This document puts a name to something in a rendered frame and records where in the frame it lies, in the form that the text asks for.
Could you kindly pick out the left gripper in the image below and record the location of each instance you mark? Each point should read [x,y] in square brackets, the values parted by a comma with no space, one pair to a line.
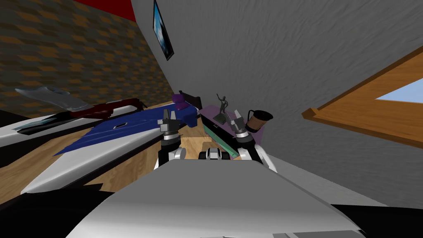
[169,126]

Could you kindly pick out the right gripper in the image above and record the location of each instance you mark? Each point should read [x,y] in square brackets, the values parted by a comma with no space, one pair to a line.
[238,125]

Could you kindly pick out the dark grey figure statue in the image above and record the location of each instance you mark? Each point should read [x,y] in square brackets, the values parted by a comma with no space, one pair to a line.
[222,109]

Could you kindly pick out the brown and black mug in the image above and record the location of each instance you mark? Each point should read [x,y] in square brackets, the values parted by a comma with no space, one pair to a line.
[256,121]

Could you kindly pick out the purple nightstand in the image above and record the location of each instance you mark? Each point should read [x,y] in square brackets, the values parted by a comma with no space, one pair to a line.
[211,114]

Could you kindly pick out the bed with blue blanket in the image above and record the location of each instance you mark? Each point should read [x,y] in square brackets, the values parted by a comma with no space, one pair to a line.
[109,138]

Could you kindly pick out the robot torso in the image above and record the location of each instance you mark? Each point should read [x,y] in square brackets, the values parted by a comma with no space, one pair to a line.
[211,198]

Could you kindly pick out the wooden framed window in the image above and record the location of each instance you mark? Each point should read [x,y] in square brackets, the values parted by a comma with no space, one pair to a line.
[373,105]

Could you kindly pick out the blue framed wall picture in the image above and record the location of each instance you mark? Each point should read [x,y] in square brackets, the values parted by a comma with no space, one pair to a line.
[162,29]

